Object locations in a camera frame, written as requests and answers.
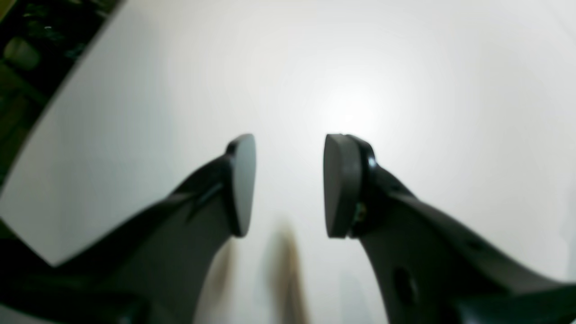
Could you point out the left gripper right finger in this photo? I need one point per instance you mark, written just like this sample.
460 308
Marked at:
430 268

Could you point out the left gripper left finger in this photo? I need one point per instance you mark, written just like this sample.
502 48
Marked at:
151 269

